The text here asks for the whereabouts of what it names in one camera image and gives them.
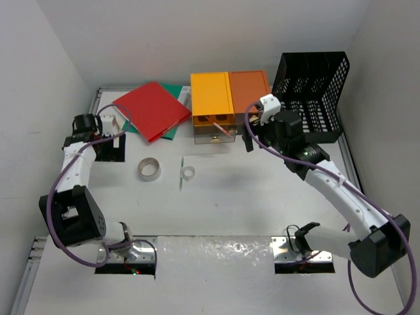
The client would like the orange highlighter pen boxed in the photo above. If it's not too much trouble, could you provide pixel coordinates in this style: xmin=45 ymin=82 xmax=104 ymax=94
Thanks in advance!
xmin=210 ymin=120 xmax=232 ymax=137

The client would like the large clear tape roll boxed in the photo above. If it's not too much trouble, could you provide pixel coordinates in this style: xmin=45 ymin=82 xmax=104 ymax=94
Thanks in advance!
xmin=138 ymin=157 xmax=161 ymax=182

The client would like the green highlighter pen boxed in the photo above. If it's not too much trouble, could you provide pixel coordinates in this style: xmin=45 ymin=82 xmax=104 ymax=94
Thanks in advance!
xmin=179 ymin=156 xmax=184 ymax=192

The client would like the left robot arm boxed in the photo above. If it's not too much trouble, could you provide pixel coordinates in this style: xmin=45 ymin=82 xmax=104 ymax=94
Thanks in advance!
xmin=39 ymin=114 xmax=133 ymax=258

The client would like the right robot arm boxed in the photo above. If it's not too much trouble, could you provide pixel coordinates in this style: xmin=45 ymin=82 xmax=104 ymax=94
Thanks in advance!
xmin=242 ymin=111 xmax=415 ymax=278

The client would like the black mesh file rack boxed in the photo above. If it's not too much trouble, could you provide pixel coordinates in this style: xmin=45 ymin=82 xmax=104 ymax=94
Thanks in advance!
xmin=272 ymin=51 xmax=350 ymax=144

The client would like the orange drawer box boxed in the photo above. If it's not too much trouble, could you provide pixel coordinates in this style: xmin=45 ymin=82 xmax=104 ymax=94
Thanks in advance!
xmin=228 ymin=70 xmax=270 ymax=126

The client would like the red folder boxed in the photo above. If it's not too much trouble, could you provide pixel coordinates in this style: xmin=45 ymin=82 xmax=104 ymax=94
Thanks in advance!
xmin=112 ymin=81 xmax=192 ymax=143

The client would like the yellow drawer box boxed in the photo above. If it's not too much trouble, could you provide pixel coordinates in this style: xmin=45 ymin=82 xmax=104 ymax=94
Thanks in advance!
xmin=190 ymin=72 xmax=234 ymax=127

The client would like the green folder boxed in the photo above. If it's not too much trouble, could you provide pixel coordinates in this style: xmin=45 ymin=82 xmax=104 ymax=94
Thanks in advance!
xmin=122 ymin=82 xmax=186 ymax=141

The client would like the small clear tape roll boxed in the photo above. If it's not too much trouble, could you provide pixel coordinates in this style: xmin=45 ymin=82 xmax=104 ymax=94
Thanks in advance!
xmin=183 ymin=166 xmax=196 ymax=181

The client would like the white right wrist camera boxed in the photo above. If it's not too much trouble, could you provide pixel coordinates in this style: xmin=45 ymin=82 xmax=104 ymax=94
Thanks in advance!
xmin=259 ymin=94 xmax=282 ymax=125

